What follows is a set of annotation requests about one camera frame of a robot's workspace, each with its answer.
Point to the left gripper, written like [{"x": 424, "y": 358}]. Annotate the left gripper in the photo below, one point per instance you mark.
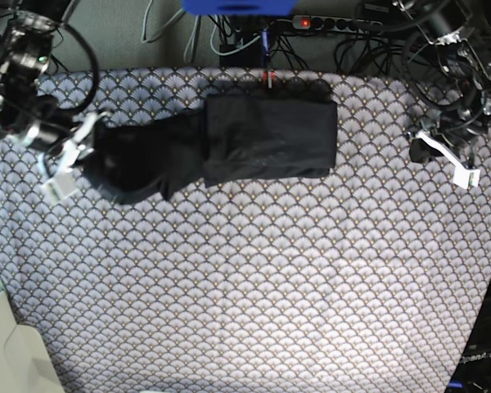
[{"x": 424, "y": 149}]

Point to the dark T-shirt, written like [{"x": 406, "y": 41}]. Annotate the dark T-shirt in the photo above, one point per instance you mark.
[{"x": 230, "y": 138}]

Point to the orange table clamp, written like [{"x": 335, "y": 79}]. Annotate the orange table clamp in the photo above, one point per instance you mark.
[{"x": 268, "y": 78}]

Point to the fan-patterned tablecloth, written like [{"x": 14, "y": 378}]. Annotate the fan-patterned tablecloth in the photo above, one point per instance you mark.
[{"x": 368, "y": 280}]

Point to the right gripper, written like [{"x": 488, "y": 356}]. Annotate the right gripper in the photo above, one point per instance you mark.
[{"x": 88, "y": 138}]

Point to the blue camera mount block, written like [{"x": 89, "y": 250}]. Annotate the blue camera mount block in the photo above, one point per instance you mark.
[{"x": 238, "y": 7}]

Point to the black power strip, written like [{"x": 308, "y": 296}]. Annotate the black power strip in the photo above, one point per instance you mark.
[{"x": 325, "y": 24}]

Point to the beige cabinet corner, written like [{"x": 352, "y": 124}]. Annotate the beige cabinet corner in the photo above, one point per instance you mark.
[{"x": 25, "y": 365}]

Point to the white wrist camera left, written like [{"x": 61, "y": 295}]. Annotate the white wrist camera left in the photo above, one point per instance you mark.
[{"x": 465, "y": 178}]

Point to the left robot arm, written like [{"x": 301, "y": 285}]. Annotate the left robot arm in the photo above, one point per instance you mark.
[{"x": 461, "y": 47}]

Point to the black OpenArm box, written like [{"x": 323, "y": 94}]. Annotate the black OpenArm box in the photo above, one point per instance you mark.
[{"x": 473, "y": 372}]

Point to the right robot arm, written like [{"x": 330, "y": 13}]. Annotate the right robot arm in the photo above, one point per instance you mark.
[{"x": 37, "y": 121}]

